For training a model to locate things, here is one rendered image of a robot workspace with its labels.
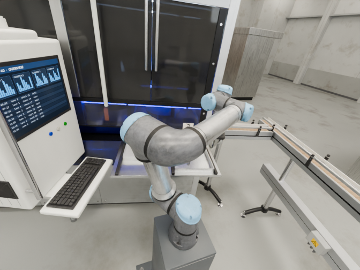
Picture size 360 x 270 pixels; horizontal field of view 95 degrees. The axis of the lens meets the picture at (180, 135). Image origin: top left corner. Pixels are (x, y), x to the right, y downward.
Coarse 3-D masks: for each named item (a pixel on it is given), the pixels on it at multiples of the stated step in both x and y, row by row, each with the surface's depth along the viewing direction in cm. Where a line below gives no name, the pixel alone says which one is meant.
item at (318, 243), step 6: (312, 234) 117; (318, 234) 117; (312, 240) 117; (318, 240) 113; (324, 240) 113; (312, 246) 117; (318, 246) 113; (324, 246) 110; (318, 252) 113; (324, 252) 111
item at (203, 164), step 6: (204, 156) 124; (192, 162) 116; (198, 162) 117; (204, 162) 118; (210, 162) 116; (174, 168) 109; (180, 168) 105; (186, 168) 106; (192, 168) 106; (198, 168) 107; (204, 168) 108; (210, 168) 108
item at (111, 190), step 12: (72, 168) 141; (108, 180) 153; (120, 180) 155; (132, 180) 157; (144, 180) 158; (180, 180) 164; (192, 180) 166; (96, 192) 159; (108, 192) 161; (120, 192) 163; (132, 192) 165; (144, 192) 167
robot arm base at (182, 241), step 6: (174, 228) 76; (168, 234) 81; (174, 234) 76; (180, 234) 74; (192, 234) 74; (198, 234) 81; (174, 240) 76; (180, 240) 75; (186, 240) 75; (192, 240) 76; (180, 246) 75; (186, 246) 75; (192, 246) 77
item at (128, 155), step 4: (128, 148) 122; (124, 152) 114; (128, 152) 118; (132, 152) 119; (124, 156) 109; (128, 156) 110; (132, 156) 110; (124, 160) 111; (128, 160) 111; (132, 160) 112; (136, 160) 112
